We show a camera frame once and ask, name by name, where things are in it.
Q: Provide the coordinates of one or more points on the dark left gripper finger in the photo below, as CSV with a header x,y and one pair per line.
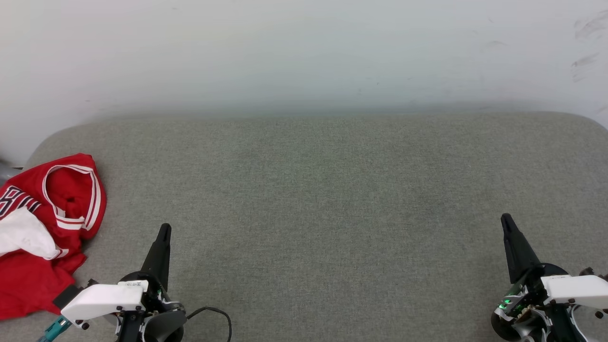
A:
x,y
159,256

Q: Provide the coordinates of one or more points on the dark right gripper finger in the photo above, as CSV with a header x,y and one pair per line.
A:
x,y
517,251

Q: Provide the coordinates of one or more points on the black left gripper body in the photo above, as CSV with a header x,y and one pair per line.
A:
x,y
161,308

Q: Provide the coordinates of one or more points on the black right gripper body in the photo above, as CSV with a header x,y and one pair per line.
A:
x,y
527,313

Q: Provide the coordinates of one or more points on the red basketball jersey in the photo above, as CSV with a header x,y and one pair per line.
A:
x,y
28,285

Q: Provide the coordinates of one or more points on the white cloth garment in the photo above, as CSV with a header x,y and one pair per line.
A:
x,y
23,232

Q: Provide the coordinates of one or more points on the teal left camera connector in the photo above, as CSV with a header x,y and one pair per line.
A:
x,y
57,327

